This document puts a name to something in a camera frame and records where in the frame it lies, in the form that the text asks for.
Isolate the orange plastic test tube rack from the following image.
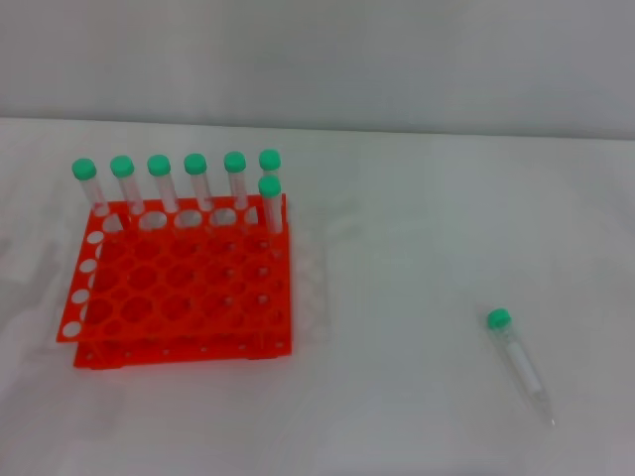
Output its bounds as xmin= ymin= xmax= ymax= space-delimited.
xmin=56 ymin=192 xmax=294 ymax=371

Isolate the green-capped clear test tube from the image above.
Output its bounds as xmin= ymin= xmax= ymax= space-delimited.
xmin=257 ymin=175 xmax=286 ymax=238
xmin=183 ymin=152 xmax=213 ymax=212
xmin=258 ymin=148 xmax=283 ymax=178
xmin=146 ymin=154 xmax=181 ymax=213
xmin=70 ymin=157 xmax=109 ymax=218
xmin=222 ymin=150 xmax=250 ymax=209
xmin=485 ymin=306 xmax=557 ymax=427
xmin=109 ymin=154 xmax=146 ymax=215

